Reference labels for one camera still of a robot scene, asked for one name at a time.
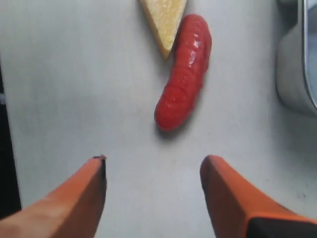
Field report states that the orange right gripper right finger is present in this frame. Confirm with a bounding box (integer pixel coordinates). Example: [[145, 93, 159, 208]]
[[200, 155, 317, 238]]

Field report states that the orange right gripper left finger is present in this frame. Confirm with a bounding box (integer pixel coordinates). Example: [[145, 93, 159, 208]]
[[0, 155, 106, 238]]

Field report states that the steel lunch box tray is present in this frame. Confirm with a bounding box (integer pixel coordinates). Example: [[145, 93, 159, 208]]
[[276, 0, 317, 116]]

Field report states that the red sausage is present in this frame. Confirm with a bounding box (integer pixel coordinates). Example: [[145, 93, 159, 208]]
[[154, 14, 212, 131]]

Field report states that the yellow cheese slice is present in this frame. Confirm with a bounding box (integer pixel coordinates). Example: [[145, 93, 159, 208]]
[[139, 0, 187, 60]]

